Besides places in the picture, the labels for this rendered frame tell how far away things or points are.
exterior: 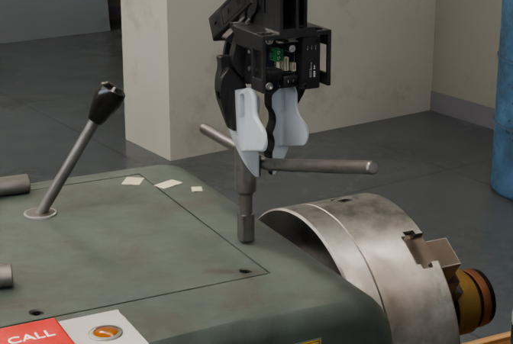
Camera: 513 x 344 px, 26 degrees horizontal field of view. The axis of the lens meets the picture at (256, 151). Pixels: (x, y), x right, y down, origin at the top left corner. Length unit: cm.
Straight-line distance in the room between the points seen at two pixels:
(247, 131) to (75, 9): 791
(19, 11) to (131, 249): 765
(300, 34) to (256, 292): 24
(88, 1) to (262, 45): 802
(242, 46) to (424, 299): 38
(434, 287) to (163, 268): 33
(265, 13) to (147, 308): 29
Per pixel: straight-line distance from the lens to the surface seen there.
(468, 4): 633
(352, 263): 122
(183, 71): 554
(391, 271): 124
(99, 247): 115
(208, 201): 127
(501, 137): 514
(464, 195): 519
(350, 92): 621
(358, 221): 127
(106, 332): 96
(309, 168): 99
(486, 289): 144
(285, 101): 107
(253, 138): 104
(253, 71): 100
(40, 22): 882
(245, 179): 112
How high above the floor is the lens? 168
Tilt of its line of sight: 17 degrees down
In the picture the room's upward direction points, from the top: straight up
